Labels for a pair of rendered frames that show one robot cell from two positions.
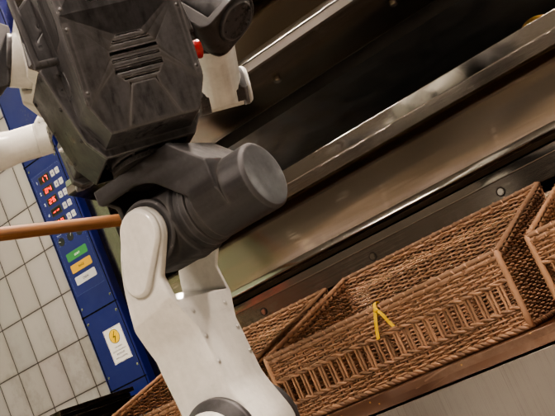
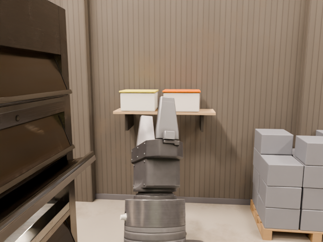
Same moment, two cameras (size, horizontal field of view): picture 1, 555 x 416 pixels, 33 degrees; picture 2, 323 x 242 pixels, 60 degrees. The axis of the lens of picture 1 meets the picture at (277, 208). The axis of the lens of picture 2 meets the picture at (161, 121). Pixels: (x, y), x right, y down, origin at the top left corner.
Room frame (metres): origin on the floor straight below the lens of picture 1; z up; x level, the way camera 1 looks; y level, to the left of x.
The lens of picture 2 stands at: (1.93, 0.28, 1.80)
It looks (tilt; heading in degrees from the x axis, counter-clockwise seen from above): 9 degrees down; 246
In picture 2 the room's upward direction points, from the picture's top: straight up
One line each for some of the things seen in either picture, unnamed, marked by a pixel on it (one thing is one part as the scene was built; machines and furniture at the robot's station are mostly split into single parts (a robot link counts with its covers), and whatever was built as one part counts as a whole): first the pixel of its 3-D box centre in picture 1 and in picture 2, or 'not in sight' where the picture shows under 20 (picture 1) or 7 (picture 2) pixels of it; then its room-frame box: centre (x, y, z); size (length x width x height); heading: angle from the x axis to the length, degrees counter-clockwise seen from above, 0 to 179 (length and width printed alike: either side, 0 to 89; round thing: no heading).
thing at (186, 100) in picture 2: not in sight; (181, 100); (0.27, -2.77, 1.49); 0.45 x 0.37 x 0.25; 150
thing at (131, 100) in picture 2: not in sight; (139, 100); (0.72, -3.03, 1.49); 0.44 x 0.36 x 0.25; 150
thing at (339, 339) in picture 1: (420, 298); not in sight; (2.03, -0.20, 0.72); 0.56 x 0.49 x 0.28; 61
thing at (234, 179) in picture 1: (194, 196); not in sight; (1.50, 0.12, 1.00); 0.28 x 0.13 x 0.18; 59
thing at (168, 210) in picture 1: (175, 229); not in sight; (1.53, 0.17, 0.97); 0.14 x 0.13 x 0.12; 149
